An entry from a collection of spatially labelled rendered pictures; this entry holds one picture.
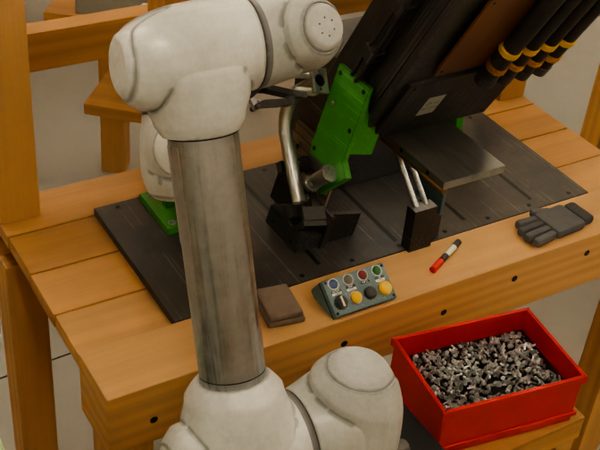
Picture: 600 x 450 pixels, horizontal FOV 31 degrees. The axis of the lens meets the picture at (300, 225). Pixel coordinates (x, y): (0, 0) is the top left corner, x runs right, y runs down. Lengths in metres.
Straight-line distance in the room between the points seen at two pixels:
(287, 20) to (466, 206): 1.16
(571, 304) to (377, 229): 1.51
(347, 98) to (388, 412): 0.78
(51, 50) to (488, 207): 1.05
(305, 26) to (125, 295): 0.93
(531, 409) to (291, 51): 0.94
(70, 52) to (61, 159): 1.91
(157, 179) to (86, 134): 2.40
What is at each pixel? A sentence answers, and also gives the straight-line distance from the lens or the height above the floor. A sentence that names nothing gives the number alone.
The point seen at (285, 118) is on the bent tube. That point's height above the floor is 1.13.
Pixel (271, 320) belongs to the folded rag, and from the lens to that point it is 2.09.
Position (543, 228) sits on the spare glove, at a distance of 2.47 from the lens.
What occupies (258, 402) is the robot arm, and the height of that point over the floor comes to 1.18.
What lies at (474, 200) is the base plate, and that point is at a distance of 2.55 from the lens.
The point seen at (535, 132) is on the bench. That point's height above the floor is 0.88.
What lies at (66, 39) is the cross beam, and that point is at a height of 1.25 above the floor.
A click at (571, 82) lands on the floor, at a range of 5.21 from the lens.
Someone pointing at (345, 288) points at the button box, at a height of 0.94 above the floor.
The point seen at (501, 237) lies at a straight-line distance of 2.45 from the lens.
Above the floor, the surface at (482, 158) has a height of 1.13.
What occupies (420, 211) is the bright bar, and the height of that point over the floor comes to 1.01.
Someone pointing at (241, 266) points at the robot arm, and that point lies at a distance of 1.52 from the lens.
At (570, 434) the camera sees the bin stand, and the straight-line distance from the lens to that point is 2.22.
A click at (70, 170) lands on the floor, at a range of 4.18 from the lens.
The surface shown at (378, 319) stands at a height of 0.87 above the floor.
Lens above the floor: 2.30
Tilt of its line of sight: 36 degrees down
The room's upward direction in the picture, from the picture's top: 6 degrees clockwise
